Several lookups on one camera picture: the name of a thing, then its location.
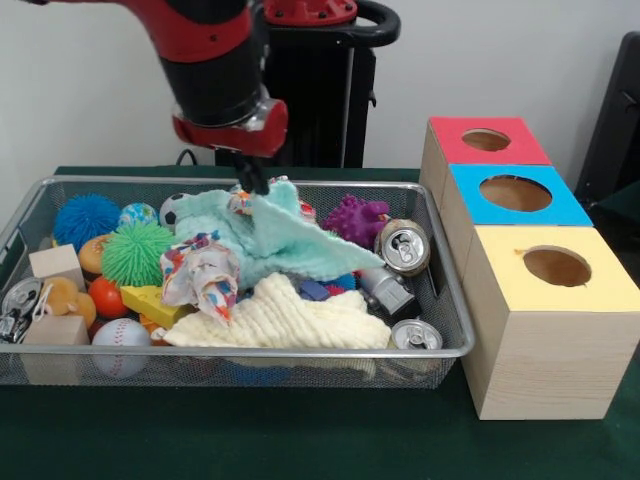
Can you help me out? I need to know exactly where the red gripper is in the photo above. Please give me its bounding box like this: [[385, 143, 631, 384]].
[[172, 97, 290, 196]]

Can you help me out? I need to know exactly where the mint green cloth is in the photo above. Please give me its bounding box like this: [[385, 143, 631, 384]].
[[172, 178, 386, 290]]

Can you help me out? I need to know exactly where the wooden box with three holes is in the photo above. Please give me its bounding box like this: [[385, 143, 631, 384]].
[[418, 116, 640, 421]]

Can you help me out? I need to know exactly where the white cloth with colourful dots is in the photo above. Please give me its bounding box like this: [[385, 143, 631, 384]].
[[159, 230, 241, 329], [227, 174, 317, 222]]

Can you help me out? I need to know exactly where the purple spiky ball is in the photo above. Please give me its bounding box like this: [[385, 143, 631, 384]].
[[324, 194, 391, 245]]

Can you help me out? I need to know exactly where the green spiky ball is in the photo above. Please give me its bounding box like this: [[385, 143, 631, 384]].
[[101, 221, 176, 289]]

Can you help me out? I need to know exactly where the cream cloth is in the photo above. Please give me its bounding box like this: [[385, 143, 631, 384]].
[[162, 272, 393, 350]]

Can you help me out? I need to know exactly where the crushed drink can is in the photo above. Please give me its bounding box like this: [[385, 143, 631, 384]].
[[373, 218, 432, 276]]

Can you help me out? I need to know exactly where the blue spiky ball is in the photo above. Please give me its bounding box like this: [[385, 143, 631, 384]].
[[53, 193, 123, 254]]

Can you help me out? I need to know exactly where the silver drink can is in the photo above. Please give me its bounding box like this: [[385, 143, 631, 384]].
[[391, 318, 444, 351]]

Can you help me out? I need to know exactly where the dark green tablecloth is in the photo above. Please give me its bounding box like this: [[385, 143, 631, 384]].
[[0, 164, 640, 480], [592, 180, 640, 239]]

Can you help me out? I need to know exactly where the black chair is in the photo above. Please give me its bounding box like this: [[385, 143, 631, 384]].
[[574, 30, 640, 201]]

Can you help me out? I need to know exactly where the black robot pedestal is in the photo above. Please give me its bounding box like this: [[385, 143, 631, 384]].
[[214, 0, 401, 169]]

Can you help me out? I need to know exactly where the wire mesh bin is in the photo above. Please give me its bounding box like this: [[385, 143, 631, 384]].
[[0, 174, 476, 390]]

